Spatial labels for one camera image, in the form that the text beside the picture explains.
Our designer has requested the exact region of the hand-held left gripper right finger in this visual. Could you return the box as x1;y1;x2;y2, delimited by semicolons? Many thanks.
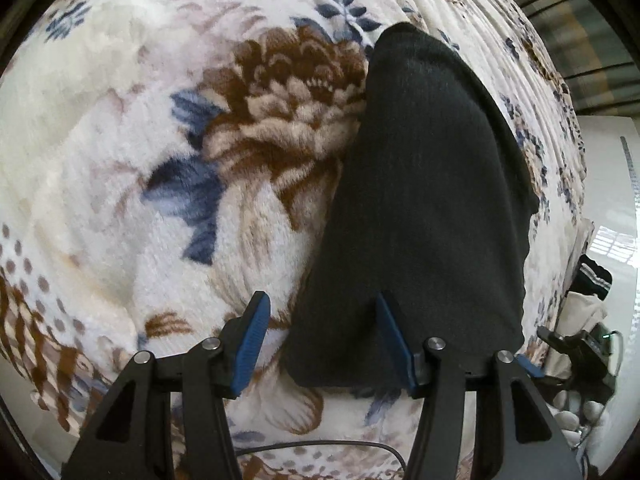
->
375;291;584;480

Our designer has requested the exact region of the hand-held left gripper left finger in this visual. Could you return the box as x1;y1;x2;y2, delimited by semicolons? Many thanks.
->
60;291;272;480

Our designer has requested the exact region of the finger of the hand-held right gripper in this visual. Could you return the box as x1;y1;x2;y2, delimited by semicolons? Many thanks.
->
536;326;577;357
515;354;547;381

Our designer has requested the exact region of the dark striped long-sleeve sweater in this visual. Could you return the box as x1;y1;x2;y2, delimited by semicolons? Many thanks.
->
282;22;542;391

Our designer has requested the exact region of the person's right hand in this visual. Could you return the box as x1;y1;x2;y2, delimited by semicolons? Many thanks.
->
551;389;609;443

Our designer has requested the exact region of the white garment with striped cuffs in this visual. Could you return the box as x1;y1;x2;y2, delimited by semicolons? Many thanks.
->
564;254;614;346

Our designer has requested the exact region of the white headboard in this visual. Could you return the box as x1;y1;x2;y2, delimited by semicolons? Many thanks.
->
575;115;640;480

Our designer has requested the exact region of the floral plush blanket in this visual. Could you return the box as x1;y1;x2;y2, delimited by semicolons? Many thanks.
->
0;0;601;480

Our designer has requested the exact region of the wide grey-green curtain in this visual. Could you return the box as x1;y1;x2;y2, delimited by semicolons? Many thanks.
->
515;0;640;117

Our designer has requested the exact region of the black cable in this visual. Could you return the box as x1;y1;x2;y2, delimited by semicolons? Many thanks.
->
234;440;407;470

